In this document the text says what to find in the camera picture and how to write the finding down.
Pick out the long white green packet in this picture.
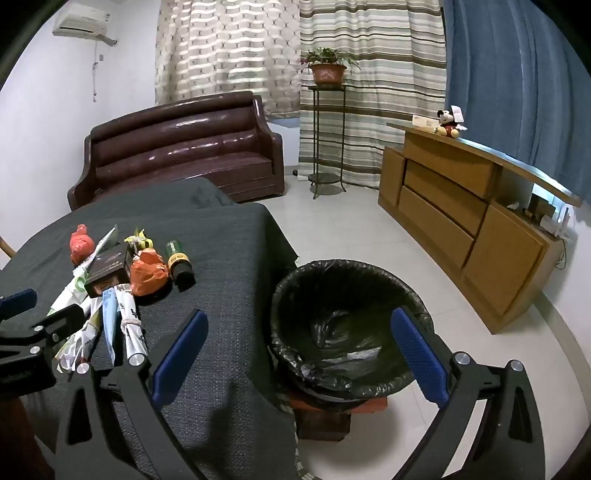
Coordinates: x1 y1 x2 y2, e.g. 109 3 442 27
46 224 120 317

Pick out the striped curtain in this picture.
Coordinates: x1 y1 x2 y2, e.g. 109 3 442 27
298 0 448 189

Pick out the brown leather sofa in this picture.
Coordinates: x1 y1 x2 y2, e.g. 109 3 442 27
67 91 287 212

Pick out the white air conditioner cable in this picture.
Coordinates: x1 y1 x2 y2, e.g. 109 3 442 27
91 41 105 104

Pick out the yellow wrapper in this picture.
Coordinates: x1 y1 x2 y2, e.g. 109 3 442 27
124 227 154 254

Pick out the white wall air conditioner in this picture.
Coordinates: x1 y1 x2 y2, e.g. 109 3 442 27
52 6 118 46

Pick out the green glass bottle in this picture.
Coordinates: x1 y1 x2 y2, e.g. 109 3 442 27
165 239 197 289

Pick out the mouse plush toy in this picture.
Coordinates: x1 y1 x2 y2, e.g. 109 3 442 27
434 109 468 139

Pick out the small red plastic bag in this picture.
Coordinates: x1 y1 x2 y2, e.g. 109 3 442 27
69 224 96 266

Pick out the orange plastic bag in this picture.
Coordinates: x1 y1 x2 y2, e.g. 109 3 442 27
129 248 171 298

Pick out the black lined trash bin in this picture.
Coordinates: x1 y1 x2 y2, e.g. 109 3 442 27
270 261 437 402

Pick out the black metal plant stand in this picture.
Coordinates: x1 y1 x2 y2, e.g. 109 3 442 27
301 84 349 200

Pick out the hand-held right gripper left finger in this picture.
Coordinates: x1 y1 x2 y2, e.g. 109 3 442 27
54 309 209 480

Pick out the beige patterned curtain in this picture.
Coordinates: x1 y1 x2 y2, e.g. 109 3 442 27
154 0 303 121

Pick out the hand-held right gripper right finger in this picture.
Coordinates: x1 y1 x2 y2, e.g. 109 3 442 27
388 307 546 480

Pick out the wooden cabinet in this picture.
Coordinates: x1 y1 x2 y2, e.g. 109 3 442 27
378 121 583 334

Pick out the black cardboard box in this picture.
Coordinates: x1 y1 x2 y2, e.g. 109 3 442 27
83 244 131 298

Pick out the blue curtain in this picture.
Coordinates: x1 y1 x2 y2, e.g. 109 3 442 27
442 0 591 204

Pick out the blue white tube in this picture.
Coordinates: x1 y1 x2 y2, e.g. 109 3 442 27
100 287 122 361

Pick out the potted plant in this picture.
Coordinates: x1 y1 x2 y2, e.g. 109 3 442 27
300 47 361 88

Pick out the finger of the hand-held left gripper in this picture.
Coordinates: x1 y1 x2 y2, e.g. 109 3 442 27
0 288 38 324
0 305 88 359

